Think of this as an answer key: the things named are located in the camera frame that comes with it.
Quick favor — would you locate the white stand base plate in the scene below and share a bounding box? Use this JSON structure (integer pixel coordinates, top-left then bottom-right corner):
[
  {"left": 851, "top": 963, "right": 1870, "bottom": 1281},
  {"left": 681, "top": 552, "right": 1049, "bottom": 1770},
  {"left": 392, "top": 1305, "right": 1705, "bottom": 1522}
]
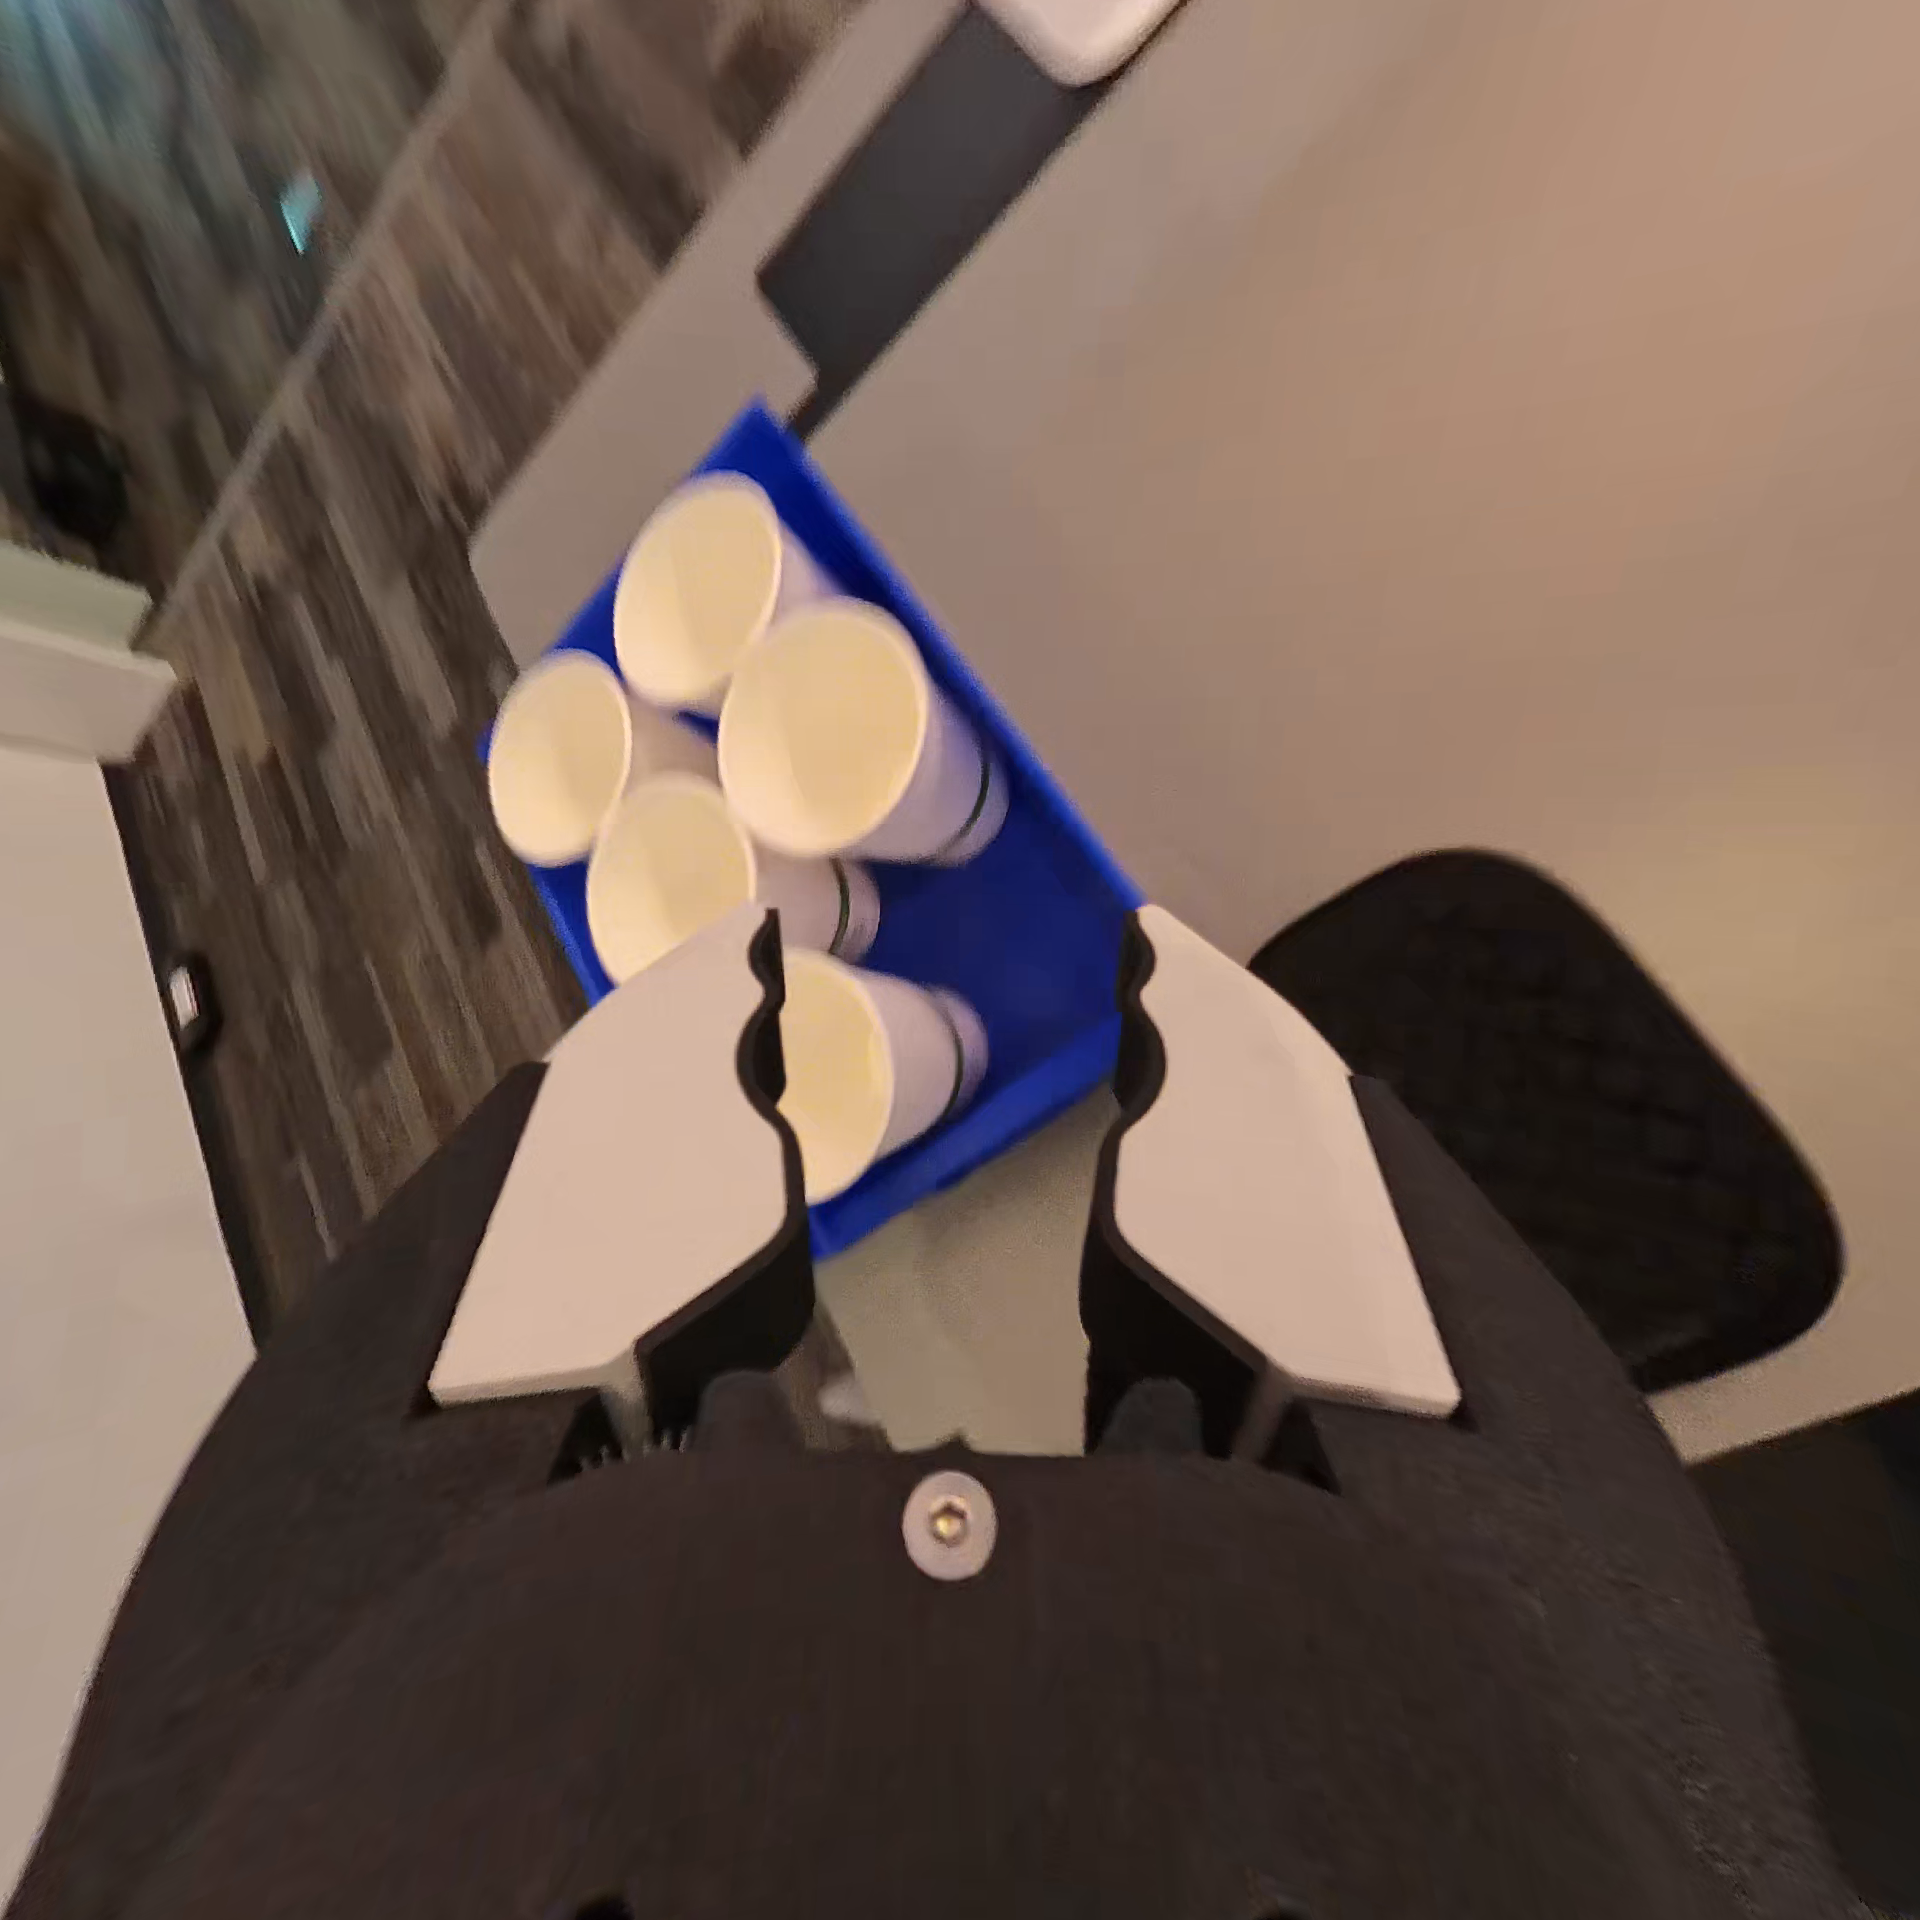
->
[{"left": 977, "top": 0, "right": 1191, "bottom": 88}]

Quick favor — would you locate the black quilted mouse pad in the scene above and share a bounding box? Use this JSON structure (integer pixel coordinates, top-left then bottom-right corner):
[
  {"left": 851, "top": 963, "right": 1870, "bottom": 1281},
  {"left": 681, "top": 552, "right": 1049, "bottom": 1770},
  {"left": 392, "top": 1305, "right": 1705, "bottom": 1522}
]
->
[{"left": 1250, "top": 849, "right": 1847, "bottom": 1397}]

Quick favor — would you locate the blue plastic bin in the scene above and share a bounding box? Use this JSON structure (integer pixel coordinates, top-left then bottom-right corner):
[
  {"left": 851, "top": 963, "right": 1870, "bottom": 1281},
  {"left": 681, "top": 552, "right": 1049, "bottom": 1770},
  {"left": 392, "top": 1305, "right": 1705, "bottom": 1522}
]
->
[{"left": 486, "top": 398, "right": 1145, "bottom": 1262}]

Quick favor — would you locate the black flat plate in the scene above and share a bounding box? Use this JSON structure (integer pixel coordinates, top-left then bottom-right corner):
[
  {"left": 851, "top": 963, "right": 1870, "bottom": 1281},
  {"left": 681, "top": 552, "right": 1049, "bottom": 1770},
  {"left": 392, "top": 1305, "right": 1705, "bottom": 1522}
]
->
[{"left": 758, "top": 0, "right": 1121, "bottom": 439}]

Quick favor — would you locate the white paper cup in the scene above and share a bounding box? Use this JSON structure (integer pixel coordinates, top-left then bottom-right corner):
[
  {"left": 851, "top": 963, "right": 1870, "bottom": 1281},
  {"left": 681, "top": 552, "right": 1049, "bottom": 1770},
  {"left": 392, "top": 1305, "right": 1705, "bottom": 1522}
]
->
[
  {"left": 586, "top": 779, "right": 881, "bottom": 988},
  {"left": 718, "top": 600, "right": 1012, "bottom": 873},
  {"left": 488, "top": 652, "right": 715, "bottom": 871},
  {"left": 774, "top": 944, "right": 991, "bottom": 1206},
  {"left": 613, "top": 471, "right": 829, "bottom": 717}
]

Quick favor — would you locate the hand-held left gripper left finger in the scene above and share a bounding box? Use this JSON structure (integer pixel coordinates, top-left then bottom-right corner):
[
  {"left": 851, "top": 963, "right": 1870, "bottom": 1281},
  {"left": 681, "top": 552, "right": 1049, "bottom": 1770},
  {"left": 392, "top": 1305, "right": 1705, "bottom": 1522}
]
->
[{"left": 427, "top": 905, "right": 816, "bottom": 1443}]

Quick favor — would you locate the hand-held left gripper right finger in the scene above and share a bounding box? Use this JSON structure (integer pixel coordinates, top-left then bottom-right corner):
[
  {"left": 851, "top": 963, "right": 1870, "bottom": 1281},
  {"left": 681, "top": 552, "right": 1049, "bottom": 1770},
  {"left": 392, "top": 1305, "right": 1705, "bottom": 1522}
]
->
[{"left": 1079, "top": 905, "right": 1465, "bottom": 1465}]

